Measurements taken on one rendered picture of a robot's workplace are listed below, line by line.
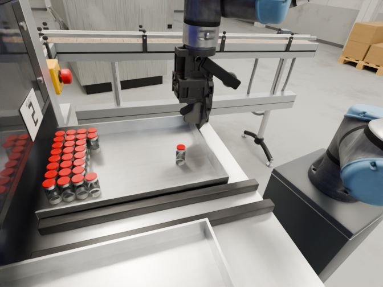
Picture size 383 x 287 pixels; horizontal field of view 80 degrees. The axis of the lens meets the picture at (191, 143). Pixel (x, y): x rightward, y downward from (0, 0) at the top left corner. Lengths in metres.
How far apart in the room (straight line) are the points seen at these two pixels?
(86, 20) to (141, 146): 2.34
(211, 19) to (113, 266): 0.45
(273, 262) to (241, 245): 0.05
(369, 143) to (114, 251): 0.47
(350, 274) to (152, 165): 1.36
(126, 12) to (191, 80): 2.45
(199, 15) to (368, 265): 1.60
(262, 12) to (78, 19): 2.48
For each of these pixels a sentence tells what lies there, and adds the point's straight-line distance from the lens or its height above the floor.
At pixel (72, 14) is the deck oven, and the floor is 0.86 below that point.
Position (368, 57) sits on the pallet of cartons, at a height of 0.24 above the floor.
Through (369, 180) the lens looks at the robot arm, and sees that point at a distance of 0.52.
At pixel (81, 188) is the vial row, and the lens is 0.46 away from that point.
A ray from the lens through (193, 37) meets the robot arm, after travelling 0.49.
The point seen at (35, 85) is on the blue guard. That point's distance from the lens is 0.53.
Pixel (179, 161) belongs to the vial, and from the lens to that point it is 0.52.
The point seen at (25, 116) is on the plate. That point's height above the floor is 1.03.
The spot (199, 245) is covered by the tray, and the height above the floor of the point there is 0.88.
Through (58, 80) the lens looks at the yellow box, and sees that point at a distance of 0.70.
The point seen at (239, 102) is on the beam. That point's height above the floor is 0.52.
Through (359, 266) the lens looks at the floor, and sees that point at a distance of 1.72.
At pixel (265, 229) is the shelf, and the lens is 0.45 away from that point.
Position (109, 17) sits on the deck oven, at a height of 0.83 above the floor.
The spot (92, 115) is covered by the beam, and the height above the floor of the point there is 0.51.
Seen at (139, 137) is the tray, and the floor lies 0.88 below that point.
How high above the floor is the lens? 1.23
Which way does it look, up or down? 36 degrees down
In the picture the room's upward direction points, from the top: 5 degrees clockwise
